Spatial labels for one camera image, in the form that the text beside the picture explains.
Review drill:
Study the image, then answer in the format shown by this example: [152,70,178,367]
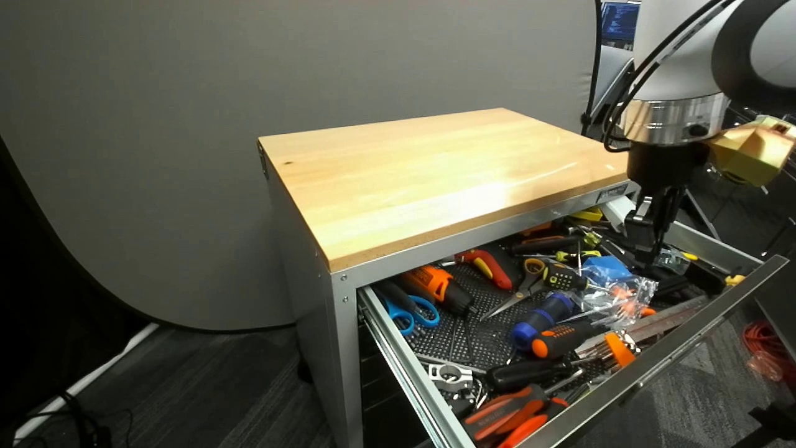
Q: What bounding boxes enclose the blue handled scissors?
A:
[378,292,444,338]

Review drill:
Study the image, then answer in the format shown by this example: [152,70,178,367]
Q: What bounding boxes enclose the orange coiled cable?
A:
[740,318,796,388]

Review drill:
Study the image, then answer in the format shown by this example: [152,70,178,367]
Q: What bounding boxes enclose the blue lit monitor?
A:
[598,0,643,47]

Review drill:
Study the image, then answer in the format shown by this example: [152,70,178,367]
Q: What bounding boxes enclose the blue small box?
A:
[581,255,635,288]

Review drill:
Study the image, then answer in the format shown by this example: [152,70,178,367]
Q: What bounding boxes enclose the yellow black tool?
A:
[668,247,750,294]

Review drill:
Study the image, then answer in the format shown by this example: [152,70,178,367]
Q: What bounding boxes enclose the black thin pole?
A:
[578,0,605,138]

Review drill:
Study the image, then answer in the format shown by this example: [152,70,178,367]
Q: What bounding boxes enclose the orange handled pliers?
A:
[461,383,573,448]

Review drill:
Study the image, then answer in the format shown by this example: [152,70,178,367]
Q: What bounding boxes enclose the clear bag orange parts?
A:
[569,272,659,324]

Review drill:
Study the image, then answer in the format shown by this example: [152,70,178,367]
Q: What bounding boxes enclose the white floor cable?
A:
[8,321,163,445]

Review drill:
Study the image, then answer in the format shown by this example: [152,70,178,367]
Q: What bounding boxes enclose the grey metal drawer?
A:
[356,196,791,448]

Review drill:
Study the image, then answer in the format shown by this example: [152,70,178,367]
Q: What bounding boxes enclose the orange black screwdriver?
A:
[527,321,610,362]

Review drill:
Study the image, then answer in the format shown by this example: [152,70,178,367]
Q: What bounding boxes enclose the black long handle tool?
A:
[507,231,586,256]

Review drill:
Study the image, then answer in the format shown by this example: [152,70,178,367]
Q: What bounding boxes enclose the black handled screwdriver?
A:
[484,357,587,395]

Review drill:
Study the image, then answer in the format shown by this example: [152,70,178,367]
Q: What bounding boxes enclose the yellow handled scissors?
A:
[484,255,576,324]

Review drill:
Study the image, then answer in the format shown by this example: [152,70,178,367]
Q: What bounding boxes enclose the blue handled screwdriver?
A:
[507,288,586,348]

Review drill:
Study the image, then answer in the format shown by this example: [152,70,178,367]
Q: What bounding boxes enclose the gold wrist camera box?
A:
[706,113,791,192]

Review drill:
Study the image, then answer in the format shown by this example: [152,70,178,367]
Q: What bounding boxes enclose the long metal blade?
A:
[581,294,710,354]

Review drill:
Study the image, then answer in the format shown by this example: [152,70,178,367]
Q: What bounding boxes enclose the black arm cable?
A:
[601,0,741,156]

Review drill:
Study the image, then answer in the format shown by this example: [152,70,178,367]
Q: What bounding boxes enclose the chrome wrench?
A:
[415,354,490,410]

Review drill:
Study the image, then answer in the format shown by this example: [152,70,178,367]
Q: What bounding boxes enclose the black drawer liner mat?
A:
[373,266,533,374]

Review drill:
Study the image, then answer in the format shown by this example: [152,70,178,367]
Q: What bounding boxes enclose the grey metal cabinet wooden top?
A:
[256,104,643,448]

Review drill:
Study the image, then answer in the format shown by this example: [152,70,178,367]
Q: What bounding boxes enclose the grey curved backdrop panel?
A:
[0,0,603,334]

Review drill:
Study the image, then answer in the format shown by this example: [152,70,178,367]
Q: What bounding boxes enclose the white plug adapter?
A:
[601,194,635,238]

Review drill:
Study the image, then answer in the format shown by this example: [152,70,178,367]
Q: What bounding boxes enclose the red handled pliers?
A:
[455,247,517,294]

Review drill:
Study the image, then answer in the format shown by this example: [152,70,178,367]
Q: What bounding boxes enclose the black tool chest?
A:
[686,164,796,270]

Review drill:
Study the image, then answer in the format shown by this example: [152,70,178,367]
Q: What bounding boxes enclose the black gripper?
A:
[625,143,711,258]

